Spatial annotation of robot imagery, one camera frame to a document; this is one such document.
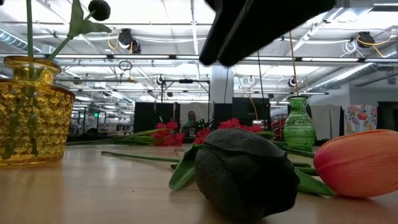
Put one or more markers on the person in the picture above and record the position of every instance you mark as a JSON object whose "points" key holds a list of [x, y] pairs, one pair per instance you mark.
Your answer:
{"points": [[191, 116]]}

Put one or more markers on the floral patterned cloth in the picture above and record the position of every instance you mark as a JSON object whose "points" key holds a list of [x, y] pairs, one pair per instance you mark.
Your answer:
{"points": [[360, 119]]}

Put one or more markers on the black artificial tulip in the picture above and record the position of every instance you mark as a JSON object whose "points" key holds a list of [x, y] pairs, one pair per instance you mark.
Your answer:
{"points": [[245, 177], [99, 10]]}

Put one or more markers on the long ceiling light strip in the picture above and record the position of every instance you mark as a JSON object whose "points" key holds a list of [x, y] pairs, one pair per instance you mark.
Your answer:
{"points": [[140, 57]]}

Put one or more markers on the black partition panel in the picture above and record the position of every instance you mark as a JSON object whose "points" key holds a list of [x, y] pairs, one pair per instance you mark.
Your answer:
{"points": [[245, 109], [146, 118]]}

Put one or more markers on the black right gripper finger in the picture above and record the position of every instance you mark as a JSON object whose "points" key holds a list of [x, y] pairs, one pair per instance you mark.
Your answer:
{"points": [[264, 21]]}

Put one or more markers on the silver ventilation duct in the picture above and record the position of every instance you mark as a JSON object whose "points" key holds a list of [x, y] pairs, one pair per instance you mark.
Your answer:
{"points": [[351, 76]]}

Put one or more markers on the white pillar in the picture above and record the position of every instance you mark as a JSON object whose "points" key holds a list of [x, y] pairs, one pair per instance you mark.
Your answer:
{"points": [[222, 87]]}

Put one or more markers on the white hanging cloth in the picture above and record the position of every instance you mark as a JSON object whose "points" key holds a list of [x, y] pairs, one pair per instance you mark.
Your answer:
{"points": [[325, 121]]}

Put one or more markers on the yellow glass vase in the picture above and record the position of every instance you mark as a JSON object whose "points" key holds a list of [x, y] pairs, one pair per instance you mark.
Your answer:
{"points": [[34, 121]]}

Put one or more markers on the green glass vase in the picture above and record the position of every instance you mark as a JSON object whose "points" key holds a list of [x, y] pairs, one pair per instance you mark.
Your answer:
{"points": [[299, 127]]}

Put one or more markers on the black metal gantry frame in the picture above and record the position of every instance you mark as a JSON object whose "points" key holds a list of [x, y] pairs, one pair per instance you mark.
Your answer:
{"points": [[186, 81]]}

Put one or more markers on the red flower bunch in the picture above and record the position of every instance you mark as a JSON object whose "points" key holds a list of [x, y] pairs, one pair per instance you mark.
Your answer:
{"points": [[169, 138], [231, 124]]}

